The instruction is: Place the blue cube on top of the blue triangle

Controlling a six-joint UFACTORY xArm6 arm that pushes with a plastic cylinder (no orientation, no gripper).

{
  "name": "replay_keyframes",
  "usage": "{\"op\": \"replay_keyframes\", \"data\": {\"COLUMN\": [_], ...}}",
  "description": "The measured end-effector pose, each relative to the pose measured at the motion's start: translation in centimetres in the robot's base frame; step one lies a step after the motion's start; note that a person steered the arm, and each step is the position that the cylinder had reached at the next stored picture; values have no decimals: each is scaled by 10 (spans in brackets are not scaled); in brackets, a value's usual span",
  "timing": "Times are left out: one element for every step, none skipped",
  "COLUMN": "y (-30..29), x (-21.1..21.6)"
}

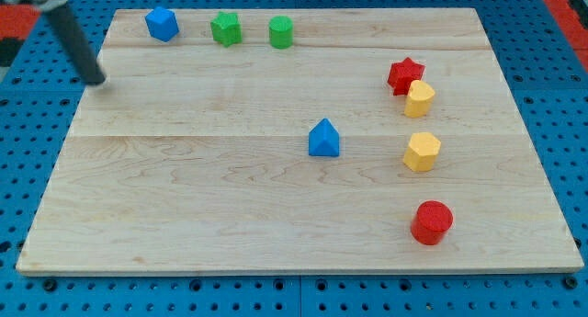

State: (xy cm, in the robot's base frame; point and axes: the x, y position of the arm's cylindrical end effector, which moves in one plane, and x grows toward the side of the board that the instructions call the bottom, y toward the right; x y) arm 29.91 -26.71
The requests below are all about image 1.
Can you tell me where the yellow hexagon block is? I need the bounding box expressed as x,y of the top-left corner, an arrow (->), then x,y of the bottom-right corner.
402,132 -> 441,172

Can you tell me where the blue cube block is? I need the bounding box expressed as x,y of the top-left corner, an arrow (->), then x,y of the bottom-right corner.
144,6 -> 179,42

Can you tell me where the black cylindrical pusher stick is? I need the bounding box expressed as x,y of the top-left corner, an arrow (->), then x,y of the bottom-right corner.
44,3 -> 106,86

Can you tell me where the green cylinder block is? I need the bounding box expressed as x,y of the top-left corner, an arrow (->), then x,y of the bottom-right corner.
268,16 -> 294,49

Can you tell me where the blue triangle block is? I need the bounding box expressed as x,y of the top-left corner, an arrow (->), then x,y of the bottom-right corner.
308,118 -> 340,157

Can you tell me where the light wooden board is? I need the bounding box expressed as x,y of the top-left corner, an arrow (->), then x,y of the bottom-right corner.
17,8 -> 583,277

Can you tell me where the red cylinder block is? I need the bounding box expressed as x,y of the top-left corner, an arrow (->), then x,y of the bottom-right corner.
410,200 -> 454,245

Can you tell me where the green star block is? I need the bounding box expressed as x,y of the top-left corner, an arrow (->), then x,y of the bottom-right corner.
210,11 -> 243,47

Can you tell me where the red star block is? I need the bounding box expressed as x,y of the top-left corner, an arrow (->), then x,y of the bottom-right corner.
387,57 -> 425,96

